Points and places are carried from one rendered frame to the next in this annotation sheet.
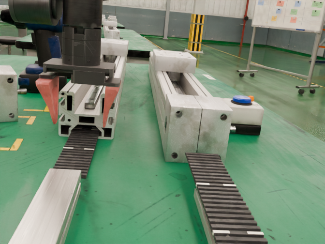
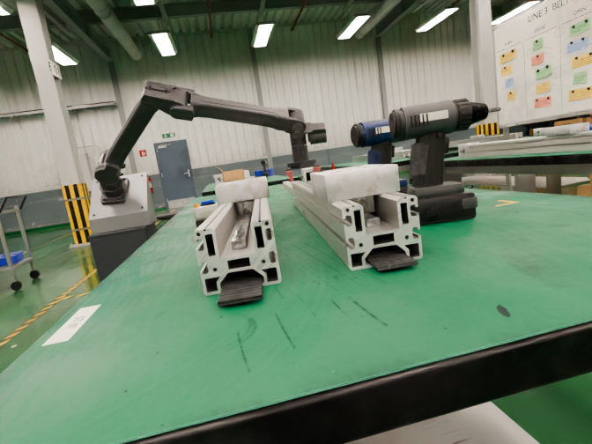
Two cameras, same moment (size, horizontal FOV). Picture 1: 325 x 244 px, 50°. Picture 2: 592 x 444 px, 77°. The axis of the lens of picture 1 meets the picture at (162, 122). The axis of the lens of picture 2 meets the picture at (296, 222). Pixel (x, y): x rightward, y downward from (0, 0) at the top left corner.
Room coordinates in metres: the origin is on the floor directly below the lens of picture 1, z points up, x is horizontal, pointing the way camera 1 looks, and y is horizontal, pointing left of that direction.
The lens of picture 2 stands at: (1.88, 0.12, 0.93)
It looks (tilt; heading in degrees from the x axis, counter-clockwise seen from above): 9 degrees down; 182
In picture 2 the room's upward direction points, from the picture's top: 9 degrees counter-clockwise
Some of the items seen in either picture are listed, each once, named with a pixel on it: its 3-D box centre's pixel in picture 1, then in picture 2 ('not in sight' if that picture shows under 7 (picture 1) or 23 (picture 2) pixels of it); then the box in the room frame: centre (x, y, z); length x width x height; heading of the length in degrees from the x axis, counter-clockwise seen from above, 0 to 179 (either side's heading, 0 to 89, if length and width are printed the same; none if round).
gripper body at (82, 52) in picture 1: (81, 51); (300, 156); (0.54, 0.13, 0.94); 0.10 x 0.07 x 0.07; 95
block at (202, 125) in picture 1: (200, 128); not in sight; (0.58, -0.07, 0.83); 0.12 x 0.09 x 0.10; 96
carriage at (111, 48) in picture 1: (111, 50); (351, 188); (1.26, 0.20, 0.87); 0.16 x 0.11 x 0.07; 6
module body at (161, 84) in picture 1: (170, 82); (247, 215); (1.03, -0.01, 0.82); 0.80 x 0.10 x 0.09; 6
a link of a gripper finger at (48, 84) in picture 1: (64, 95); (310, 174); (0.54, 0.16, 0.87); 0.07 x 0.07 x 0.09; 5
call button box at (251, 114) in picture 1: (235, 114); (212, 213); (0.76, -0.16, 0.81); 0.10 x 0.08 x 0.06; 96
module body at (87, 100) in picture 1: (105, 76); (328, 203); (1.01, 0.18, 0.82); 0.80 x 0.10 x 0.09; 6
